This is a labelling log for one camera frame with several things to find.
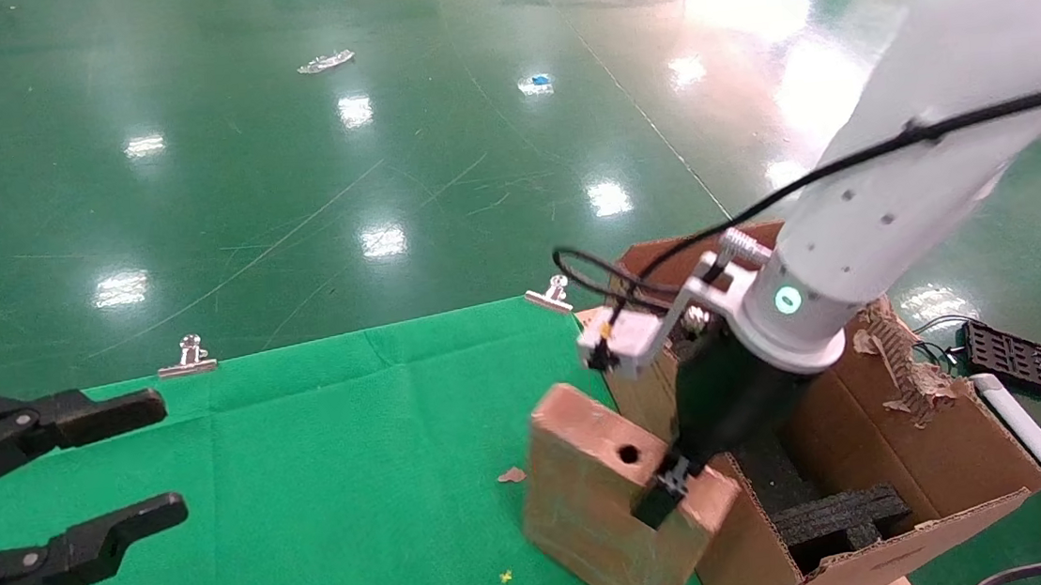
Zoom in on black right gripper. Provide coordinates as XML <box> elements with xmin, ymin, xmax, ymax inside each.
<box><xmin>616</xmin><ymin>315</ymin><xmax>828</xmax><ymax>533</ymax></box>

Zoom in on small brown cardboard box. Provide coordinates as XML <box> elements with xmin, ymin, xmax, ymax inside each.
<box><xmin>510</xmin><ymin>368</ymin><xmax>750</xmax><ymax>585</ymax></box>

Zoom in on large open brown carton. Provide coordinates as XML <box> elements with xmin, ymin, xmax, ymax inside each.
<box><xmin>593</xmin><ymin>199</ymin><xmax>1041</xmax><ymax>585</ymax></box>

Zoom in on silver binder clip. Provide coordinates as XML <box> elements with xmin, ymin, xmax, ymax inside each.
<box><xmin>154</xmin><ymin>332</ymin><xmax>220</xmax><ymax>380</ymax></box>
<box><xmin>522</xmin><ymin>274</ymin><xmax>575</xmax><ymax>318</ymax></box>

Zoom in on flat black foam pad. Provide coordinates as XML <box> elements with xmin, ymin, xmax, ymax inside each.
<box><xmin>731</xmin><ymin>437</ymin><xmax>823</xmax><ymax>519</ymax></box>

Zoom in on cross-shaped black foam insert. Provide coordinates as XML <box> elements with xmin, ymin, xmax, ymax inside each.
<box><xmin>769</xmin><ymin>482</ymin><xmax>917</xmax><ymax>577</ymax></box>

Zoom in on green table cloth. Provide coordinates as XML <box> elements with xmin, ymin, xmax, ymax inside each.
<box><xmin>0</xmin><ymin>283</ymin><xmax>712</xmax><ymax>585</ymax></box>

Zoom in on black plastic grid tray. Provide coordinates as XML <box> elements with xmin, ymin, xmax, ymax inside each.
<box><xmin>961</xmin><ymin>313</ymin><xmax>1041</xmax><ymax>423</ymax></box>

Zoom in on white floor litter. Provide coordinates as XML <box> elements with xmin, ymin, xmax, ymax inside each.
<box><xmin>297</xmin><ymin>50</ymin><xmax>358</xmax><ymax>76</ymax></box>

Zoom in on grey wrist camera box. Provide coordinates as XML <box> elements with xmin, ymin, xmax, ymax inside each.
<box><xmin>574</xmin><ymin>307</ymin><xmax>666</xmax><ymax>382</ymax></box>

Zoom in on silver camera mount bracket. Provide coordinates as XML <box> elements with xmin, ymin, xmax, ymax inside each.
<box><xmin>645</xmin><ymin>247</ymin><xmax>775</xmax><ymax>347</ymax></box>

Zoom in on thin black floor wires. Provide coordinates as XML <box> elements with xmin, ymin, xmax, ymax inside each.
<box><xmin>909</xmin><ymin>312</ymin><xmax>975</xmax><ymax>372</ymax></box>

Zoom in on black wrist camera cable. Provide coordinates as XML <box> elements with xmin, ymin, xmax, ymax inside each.
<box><xmin>542</xmin><ymin>82</ymin><xmax>1041</xmax><ymax>332</ymax></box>

